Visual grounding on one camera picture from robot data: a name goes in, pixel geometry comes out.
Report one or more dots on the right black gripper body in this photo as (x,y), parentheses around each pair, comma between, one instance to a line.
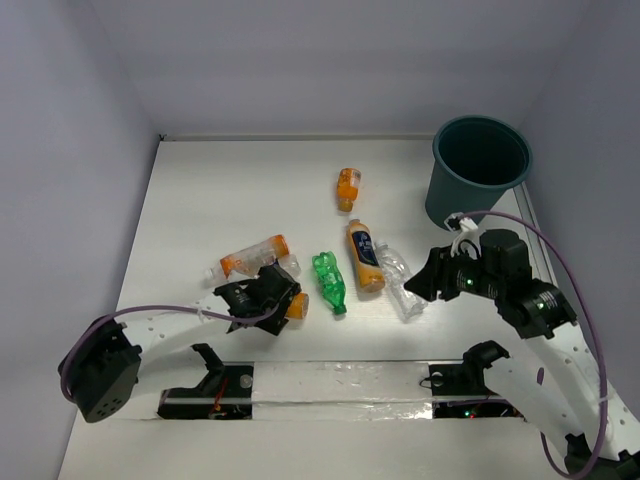
(460,273)

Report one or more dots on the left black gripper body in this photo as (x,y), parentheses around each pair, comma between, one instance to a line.
(275,292)

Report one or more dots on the crushed clear plastic bottle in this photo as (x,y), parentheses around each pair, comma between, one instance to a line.
(396,273)

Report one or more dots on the orange drink bottle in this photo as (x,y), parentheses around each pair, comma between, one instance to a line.
(298,308)

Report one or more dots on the tall orange blue-label bottle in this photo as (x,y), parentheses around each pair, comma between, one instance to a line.
(370,277)

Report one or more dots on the green crushed plastic bottle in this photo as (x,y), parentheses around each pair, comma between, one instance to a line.
(330,281)

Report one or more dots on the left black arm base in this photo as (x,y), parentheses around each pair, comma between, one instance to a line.
(224,393)

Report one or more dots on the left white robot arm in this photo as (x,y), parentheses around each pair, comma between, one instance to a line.
(111,362)

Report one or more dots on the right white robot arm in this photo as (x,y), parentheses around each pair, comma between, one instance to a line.
(586,420)

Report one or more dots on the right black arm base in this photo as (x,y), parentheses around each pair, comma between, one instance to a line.
(459,389)

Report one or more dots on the dark teal plastic bin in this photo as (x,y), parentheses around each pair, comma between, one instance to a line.
(476,160)

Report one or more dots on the small clear dark-label bottle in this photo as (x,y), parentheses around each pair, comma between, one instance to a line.
(289,263)

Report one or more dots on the clear orange-label bottle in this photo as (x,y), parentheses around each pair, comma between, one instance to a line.
(247,261)

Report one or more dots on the small orange juice bottle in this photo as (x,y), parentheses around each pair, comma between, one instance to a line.
(347,188)

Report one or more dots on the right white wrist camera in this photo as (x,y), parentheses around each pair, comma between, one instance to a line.
(465,229)

